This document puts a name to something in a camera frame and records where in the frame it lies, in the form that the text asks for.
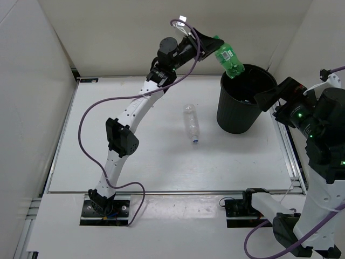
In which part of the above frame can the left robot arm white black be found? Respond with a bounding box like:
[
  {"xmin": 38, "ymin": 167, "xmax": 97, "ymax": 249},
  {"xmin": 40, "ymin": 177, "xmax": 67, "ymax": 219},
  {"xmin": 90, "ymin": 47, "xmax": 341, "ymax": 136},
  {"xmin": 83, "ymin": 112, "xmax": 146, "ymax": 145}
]
[{"xmin": 88, "ymin": 32, "xmax": 224, "ymax": 216}]

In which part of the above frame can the clear bottle blue cap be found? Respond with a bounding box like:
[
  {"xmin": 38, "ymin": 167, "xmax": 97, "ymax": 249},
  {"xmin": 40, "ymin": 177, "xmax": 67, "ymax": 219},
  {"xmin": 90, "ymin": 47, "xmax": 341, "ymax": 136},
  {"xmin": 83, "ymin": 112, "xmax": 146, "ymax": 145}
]
[{"xmin": 183, "ymin": 104, "xmax": 200, "ymax": 144}]

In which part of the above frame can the short bottle blue label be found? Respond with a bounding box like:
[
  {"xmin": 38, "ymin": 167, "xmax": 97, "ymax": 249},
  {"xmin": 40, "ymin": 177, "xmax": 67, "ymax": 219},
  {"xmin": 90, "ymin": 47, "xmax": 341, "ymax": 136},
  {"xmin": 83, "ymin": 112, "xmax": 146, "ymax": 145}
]
[{"xmin": 240, "ymin": 100, "xmax": 252, "ymax": 105}]

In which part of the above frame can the black table label sticker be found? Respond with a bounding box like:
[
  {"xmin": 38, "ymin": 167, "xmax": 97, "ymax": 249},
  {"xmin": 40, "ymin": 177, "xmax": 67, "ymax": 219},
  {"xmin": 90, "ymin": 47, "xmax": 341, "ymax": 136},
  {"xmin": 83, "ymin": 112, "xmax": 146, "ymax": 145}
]
[{"xmin": 80, "ymin": 78, "xmax": 99, "ymax": 83}]

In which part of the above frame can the aluminium table edge rail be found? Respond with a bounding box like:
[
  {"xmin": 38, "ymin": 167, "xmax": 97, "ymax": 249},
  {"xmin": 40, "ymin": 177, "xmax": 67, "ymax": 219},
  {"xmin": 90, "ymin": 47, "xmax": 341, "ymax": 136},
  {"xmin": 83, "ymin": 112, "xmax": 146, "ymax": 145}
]
[{"xmin": 47, "ymin": 187, "xmax": 304, "ymax": 195}]

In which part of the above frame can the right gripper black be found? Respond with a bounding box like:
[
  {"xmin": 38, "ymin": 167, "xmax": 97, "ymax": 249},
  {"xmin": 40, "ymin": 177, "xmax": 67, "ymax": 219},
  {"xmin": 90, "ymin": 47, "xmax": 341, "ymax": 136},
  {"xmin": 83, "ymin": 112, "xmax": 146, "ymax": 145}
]
[{"xmin": 253, "ymin": 77, "xmax": 323, "ymax": 139}]

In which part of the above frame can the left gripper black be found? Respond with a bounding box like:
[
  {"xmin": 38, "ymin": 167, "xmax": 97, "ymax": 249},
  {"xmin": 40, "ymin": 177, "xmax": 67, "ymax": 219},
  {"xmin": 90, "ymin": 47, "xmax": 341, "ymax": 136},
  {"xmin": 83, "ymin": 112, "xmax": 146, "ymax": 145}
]
[{"xmin": 169, "ymin": 26, "xmax": 223, "ymax": 71}]

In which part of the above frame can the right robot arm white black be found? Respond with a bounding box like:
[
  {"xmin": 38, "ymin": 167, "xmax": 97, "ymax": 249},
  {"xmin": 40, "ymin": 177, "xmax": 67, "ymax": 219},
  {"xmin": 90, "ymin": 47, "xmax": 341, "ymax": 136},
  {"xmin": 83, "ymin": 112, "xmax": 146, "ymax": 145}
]
[{"xmin": 242, "ymin": 71, "xmax": 344, "ymax": 258}]

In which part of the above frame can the green plastic bottle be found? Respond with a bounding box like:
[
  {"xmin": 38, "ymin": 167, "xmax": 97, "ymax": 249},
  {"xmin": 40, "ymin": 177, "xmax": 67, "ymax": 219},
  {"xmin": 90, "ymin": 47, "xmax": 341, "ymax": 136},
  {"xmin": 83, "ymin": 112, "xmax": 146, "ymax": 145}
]
[{"xmin": 215, "ymin": 43, "xmax": 245, "ymax": 79}]

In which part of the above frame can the purple cable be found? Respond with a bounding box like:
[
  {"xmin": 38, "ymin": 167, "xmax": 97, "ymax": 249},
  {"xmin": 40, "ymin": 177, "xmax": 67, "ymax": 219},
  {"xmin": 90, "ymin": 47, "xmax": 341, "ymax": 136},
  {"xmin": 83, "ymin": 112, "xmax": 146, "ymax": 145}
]
[
  {"xmin": 243, "ymin": 65, "xmax": 345, "ymax": 259},
  {"xmin": 78, "ymin": 19, "xmax": 202, "ymax": 226}
]

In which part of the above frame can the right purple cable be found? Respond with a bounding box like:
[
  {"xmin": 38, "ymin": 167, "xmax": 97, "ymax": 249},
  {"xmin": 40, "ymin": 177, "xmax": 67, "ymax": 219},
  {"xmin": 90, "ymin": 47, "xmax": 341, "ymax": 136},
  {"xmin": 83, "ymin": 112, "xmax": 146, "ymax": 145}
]
[{"xmin": 243, "ymin": 65, "xmax": 345, "ymax": 259}]

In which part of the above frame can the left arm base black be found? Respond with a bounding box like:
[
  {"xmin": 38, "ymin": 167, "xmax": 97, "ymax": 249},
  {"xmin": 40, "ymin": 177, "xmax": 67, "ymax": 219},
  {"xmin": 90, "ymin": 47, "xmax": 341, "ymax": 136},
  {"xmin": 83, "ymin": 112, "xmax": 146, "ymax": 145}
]
[{"xmin": 79, "ymin": 196, "xmax": 130, "ymax": 227}]

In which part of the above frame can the black plastic trash bin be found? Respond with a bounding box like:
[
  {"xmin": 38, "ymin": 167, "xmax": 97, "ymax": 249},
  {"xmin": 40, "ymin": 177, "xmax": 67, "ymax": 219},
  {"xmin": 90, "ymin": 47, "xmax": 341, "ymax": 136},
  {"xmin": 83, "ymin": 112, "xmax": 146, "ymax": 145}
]
[{"xmin": 216, "ymin": 64, "xmax": 277, "ymax": 134}]

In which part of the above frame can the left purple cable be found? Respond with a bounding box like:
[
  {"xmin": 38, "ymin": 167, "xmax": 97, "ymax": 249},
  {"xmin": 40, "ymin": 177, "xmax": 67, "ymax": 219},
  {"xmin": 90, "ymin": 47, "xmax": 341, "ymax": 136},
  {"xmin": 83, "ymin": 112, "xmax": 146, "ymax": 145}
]
[{"xmin": 78, "ymin": 19, "xmax": 202, "ymax": 226}]

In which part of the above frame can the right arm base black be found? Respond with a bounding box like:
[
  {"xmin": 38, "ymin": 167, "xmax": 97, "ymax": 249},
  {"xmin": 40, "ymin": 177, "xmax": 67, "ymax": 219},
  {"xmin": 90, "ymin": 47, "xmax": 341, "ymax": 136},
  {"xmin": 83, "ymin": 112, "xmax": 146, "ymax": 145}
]
[{"xmin": 218, "ymin": 196, "xmax": 266, "ymax": 228}]

